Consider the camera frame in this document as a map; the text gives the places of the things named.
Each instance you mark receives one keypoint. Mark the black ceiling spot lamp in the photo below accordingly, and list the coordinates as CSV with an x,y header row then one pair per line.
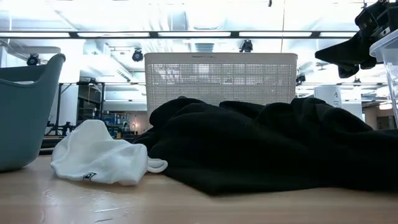
x,y
300,79
246,46
137,55
32,59

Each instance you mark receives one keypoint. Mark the white perforated laundry basket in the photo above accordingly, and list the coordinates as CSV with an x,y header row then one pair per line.
x,y
217,77

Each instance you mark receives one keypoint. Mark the black metal frame stand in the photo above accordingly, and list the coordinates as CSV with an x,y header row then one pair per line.
x,y
58,105

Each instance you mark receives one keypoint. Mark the black ceiling light rail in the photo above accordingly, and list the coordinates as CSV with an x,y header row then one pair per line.
x,y
152,34

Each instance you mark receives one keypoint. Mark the white sock with logo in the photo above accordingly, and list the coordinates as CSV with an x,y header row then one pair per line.
x,y
99,155

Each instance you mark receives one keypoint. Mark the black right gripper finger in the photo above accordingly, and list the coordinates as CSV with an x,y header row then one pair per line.
x,y
348,71
345,51

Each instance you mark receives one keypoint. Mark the teal plastic basket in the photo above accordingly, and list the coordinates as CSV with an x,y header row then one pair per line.
x,y
25,124

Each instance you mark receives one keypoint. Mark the clear plastic bin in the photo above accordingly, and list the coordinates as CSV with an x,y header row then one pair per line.
x,y
390,62

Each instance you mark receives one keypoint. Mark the black cloth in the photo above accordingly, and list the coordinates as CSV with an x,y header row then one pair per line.
x,y
248,149

